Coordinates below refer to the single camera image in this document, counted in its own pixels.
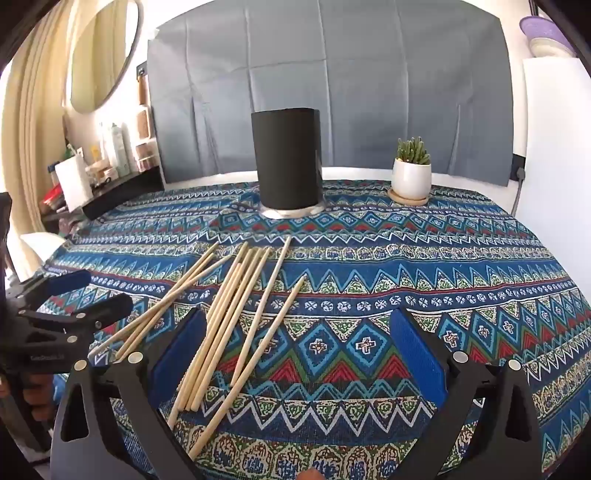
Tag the blue patterned tablecloth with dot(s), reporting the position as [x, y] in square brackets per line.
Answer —
[369, 300]

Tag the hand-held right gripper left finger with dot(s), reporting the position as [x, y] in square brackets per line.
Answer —
[178, 357]

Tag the black cylindrical utensil holder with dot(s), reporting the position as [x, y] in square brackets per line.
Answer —
[286, 161]

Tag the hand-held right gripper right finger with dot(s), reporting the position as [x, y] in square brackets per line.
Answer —
[418, 357]

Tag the white refrigerator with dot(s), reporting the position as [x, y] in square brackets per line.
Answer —
[549, 147]

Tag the purple colander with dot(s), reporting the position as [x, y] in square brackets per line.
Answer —
[540, 25]

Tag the person's right hand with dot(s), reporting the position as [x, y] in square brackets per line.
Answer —
[313, 474]

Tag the bunch of wooden chopsticks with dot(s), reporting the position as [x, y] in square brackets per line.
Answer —
[231, 323]

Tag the white cushion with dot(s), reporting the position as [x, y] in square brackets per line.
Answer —
[39, 251]

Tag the black backdrop clip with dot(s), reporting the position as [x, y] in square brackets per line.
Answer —
[141, 70]

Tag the round wooden saucer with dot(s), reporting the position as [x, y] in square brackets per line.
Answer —
[408, 199]

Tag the beige curtain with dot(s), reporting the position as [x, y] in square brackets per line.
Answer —
[32, 147]

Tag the black side table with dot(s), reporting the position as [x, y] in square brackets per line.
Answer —
[111, 194]

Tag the round wall mirror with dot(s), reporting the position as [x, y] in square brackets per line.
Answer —
[104, 50]

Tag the person's left hand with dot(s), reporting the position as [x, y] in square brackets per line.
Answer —
[37, 397]

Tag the white paper bag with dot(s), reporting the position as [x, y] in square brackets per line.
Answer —
[72, 181]

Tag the white bowl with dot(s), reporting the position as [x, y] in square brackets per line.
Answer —
[549, 47]

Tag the pale green bottle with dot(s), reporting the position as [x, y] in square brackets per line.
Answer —
[118, 148]

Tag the succulent in white pot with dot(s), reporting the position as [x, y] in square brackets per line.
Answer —
[411, 170]

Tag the grey backdrop cloth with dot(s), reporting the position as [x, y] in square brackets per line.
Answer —
[323, 83]

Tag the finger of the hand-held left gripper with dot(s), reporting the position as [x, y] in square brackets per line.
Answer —
[69, 281]
[99, 311]

